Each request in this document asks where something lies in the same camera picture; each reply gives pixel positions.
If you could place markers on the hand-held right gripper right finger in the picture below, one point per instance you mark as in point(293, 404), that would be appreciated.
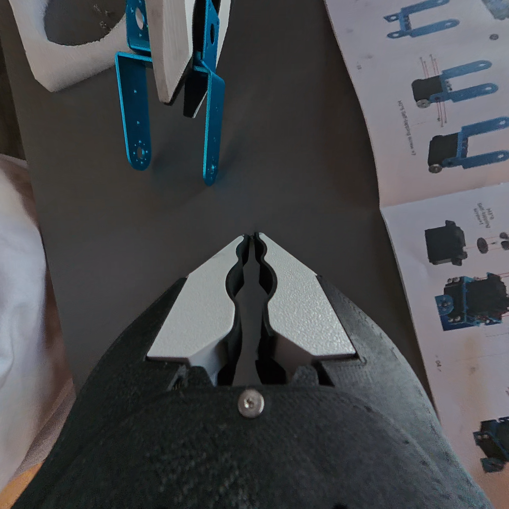
point(306, 318)

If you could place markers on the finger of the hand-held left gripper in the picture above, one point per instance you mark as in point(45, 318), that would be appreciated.
point(171, 47)
point(224, 18)

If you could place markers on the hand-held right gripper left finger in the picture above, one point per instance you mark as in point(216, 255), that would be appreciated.
point(191, 318)

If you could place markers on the blue metal U bracket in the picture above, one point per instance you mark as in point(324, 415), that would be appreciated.
point(135, 119)
point(139, 39)

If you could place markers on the dark grey desk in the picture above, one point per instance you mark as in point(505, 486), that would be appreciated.
point(278, 159)

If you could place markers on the white foam block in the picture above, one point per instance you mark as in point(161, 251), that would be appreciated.
point(79, 67)

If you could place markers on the person's white shirt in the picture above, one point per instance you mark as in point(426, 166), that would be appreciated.
point(24, 278)

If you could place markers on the printed instruction manual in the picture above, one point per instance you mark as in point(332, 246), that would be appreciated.
point(377, 119)

